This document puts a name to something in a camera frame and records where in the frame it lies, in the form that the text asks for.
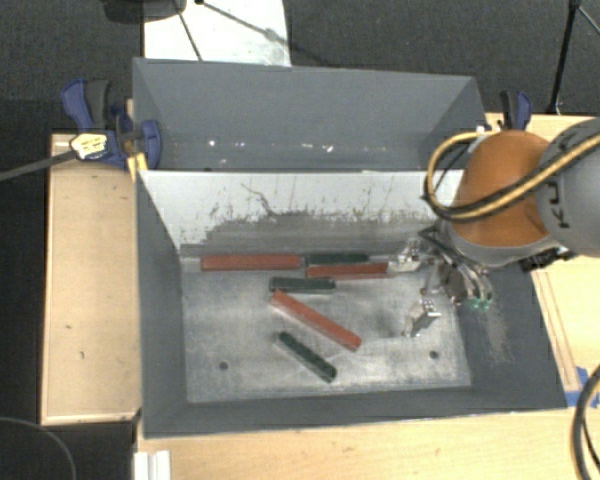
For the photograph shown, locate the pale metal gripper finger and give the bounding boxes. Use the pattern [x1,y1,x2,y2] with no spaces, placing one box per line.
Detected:
[388,239,425,275]
[403,297,443,339]

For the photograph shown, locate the red-brown flat block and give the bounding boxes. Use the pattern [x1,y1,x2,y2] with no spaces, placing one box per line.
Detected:
[304,262,392,281]
[270,289,364,353]
[200,253,304,273]

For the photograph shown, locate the dark green flat block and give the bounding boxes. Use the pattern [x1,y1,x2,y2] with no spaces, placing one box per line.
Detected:
[276,330,339,385]
[268,276,338,294]
[304,251,372,266]

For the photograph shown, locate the grey metal bin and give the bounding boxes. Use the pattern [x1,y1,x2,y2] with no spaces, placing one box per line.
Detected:
[129,56,569,439]

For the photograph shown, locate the pale wood flat board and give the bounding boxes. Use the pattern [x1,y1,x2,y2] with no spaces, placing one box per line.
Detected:
[39,132,144,427]

